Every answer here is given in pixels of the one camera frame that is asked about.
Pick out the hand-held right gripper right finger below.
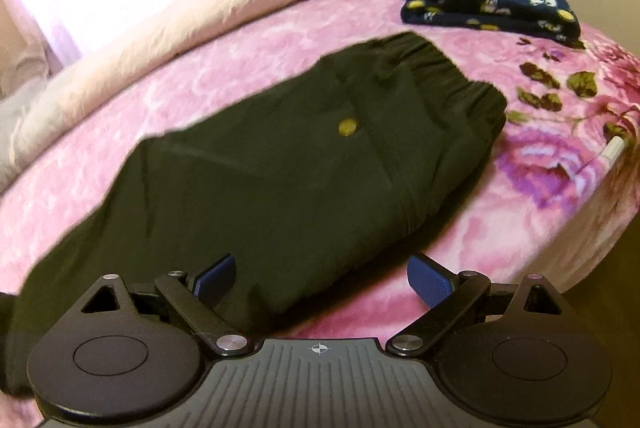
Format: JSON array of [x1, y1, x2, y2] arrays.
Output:
[[387, 252, 563, 354]]

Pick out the black pants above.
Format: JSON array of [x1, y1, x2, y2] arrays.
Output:
[[0, 32, 508, 401]]

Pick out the dark blue printed garment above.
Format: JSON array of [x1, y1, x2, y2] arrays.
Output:
[[394, 0, 583, 48]]

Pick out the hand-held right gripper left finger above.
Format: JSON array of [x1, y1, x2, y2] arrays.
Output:
[[80, 252, 251, 355]]

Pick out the pink floral blanket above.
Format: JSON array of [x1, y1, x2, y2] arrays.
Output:
[[0, 0, 640, 428]]

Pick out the white stick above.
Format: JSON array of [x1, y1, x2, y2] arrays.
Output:
[[582, 137, 627, 176]]

